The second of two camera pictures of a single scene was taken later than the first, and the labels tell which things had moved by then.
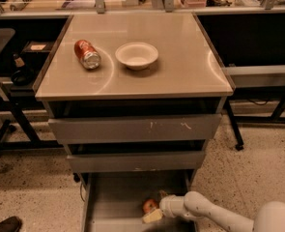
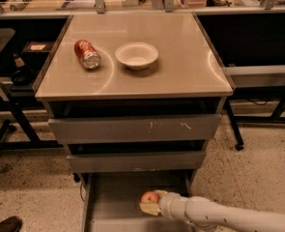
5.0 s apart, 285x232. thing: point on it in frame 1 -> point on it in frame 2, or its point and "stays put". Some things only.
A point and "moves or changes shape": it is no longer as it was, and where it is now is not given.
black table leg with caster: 235,126 stays put
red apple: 149,205 moves or changes shape
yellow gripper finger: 153,217 -> 150,208
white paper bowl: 136,55 stays put
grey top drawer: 133,129 stays put
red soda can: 88,56 stays put
